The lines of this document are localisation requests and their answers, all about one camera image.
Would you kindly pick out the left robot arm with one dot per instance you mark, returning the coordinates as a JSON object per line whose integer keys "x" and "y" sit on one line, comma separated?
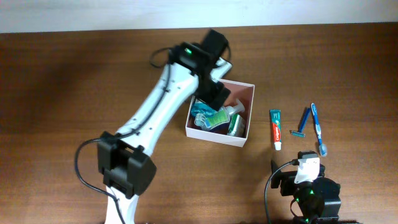
{"x": 192, "y": 69}

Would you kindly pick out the teal mouthwash bottle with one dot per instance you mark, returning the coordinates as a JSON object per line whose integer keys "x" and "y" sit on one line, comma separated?
{"x": 200, "y": 111}

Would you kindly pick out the green white soap box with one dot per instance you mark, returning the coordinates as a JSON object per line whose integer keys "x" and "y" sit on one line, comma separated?
{"x": 237, "y": 126}

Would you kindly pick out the white cardboard box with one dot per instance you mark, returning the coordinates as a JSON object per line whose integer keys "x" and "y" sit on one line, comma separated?
{"x": 239, "y": 90}

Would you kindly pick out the blue disposable razor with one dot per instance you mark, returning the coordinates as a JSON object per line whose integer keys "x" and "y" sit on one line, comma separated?
{"x": 301, "y": 127}

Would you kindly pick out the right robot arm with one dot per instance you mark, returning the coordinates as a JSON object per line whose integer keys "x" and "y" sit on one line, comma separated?
{"x": 318, "y": 201}

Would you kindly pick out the Colgate toothpaste tube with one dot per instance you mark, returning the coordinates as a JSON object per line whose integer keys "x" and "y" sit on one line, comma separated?
{"x": 275, "y": 122}

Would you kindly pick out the dark blue pump bottle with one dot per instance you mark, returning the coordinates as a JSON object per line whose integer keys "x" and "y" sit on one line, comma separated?
{"x": 223, "y": 116}

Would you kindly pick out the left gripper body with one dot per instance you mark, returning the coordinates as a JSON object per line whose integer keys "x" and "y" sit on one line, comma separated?
{"x": 216, "y": 97}

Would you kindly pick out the blue white toothbrush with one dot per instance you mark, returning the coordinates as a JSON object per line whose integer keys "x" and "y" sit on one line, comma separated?
{"x": 322, "y": 147}

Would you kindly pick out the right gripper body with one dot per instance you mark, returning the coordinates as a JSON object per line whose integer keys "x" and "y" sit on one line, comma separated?
{"x": 277, "y": 175}

